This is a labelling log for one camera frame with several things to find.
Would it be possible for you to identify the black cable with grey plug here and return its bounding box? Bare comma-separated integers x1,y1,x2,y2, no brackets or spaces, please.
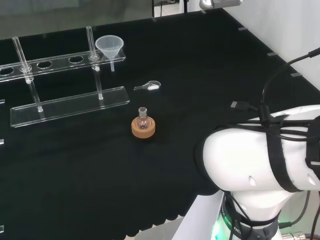
231,100,262,112

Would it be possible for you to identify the small round-bottom glass flask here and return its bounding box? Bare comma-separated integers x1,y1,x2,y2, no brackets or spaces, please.
135,107,151,130

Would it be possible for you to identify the cork ring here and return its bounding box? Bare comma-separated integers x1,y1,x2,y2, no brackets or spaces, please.
131,116,157,139

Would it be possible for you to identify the thick black cable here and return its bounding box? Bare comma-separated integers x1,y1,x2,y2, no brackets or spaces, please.
261,47,320,108

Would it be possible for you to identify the black bench cloth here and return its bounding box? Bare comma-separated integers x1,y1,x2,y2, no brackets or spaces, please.
0,7,320,240

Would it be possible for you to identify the translucent plastic funnel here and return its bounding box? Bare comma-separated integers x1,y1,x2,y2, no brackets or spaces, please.
94,35,125,73

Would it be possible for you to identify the silver metal fixture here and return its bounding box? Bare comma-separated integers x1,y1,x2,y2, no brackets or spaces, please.
199,0,245,10

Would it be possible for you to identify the clear acrylic funnel stand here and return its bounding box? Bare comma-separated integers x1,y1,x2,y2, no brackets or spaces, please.
0,25,131,129

